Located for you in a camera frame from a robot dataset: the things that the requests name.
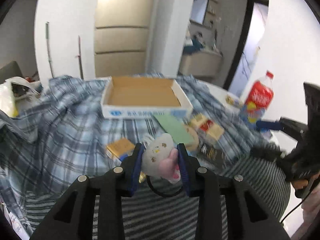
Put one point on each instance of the grey chair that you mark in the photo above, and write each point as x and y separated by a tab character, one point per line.
10	70

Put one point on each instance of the blue plaid cloth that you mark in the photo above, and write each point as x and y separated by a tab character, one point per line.
48	146

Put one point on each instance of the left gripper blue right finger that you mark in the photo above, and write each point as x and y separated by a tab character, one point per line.
188	166

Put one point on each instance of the bathroom mirror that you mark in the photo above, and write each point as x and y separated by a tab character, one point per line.
198	11

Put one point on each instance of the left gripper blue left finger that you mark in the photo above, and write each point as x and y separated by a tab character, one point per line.
132	166

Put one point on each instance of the yellow blue cigarette pack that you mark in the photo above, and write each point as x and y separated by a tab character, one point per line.
120	149

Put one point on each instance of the black Face tissue pack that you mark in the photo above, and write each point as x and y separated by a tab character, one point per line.
212	155

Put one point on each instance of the beige vanity cabinet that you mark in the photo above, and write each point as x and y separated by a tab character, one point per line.
201	63

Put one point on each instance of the red iced tea bottle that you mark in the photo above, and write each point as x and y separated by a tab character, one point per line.
258	100

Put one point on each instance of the small gold box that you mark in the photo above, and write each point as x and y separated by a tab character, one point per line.
234	102

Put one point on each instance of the open white cardboard box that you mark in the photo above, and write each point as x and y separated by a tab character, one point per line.
127	97

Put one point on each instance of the dark broom handle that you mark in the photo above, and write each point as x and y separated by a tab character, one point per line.
80	58

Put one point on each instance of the beige refrigerator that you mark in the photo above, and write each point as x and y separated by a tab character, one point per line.
121	35

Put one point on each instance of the grey mop handle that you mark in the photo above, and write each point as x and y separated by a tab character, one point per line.
48	49

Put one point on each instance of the person's right hand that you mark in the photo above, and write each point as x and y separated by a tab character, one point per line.
300	184

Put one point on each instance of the striped grey cloth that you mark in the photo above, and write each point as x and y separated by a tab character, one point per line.
246	203

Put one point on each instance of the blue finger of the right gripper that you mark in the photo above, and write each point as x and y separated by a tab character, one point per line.
269	125

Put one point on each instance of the white plastic bag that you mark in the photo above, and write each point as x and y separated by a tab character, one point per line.
8	98

